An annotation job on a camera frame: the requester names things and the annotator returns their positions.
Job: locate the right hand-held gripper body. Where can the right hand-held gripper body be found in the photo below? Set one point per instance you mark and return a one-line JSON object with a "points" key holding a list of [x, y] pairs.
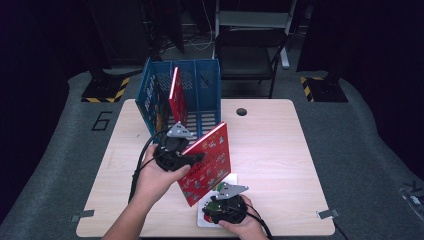
{"points": [[230, 210]]}

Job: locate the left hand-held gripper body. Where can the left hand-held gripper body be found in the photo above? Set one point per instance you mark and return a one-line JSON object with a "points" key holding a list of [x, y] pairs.
{"points": [[171, 156]]}

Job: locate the red picture book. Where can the red picture book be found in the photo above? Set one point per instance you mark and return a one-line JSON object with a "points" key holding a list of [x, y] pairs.
{"points": [[178, 100], [210, 166]]}

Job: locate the white caterpillar picture book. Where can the white caterpillar picture book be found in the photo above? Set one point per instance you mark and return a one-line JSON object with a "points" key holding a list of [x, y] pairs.
{"points": [[203, 218]]}

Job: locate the blue picture book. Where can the blue picture book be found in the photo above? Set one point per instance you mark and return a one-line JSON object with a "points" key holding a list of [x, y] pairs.
{"points": [[150, 106]]}

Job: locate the blue plastic file rack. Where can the blue plastic file rack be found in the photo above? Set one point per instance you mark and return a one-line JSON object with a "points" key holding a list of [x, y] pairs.
{"points": [[208, 86]]}

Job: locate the person's right hand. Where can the person's right hand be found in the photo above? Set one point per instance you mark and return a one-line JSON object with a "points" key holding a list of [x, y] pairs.
{"points": [[250, 228]]}

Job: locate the person's left hand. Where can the person's left hand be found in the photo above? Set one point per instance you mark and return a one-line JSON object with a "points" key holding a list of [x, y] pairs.
{"points": [[153, 180]]}

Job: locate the hazard-striped black stand base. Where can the hazard-striped black stand base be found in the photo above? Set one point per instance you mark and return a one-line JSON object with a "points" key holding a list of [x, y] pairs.
{"points": [[103, 88], [326, 91]]}

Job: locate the grey tape piece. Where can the grey tape piece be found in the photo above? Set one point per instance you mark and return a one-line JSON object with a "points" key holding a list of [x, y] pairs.
{"points": [[327, 213], [82, 215]]}

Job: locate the black folding chair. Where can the black folding chair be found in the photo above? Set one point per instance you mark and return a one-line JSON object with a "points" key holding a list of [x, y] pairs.
{"points": [[253, 18], [246, 56]]}

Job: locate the dark curtain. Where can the dark curtain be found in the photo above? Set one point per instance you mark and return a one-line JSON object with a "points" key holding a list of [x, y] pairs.
{"points": [[383, 66], [33, 66]]}

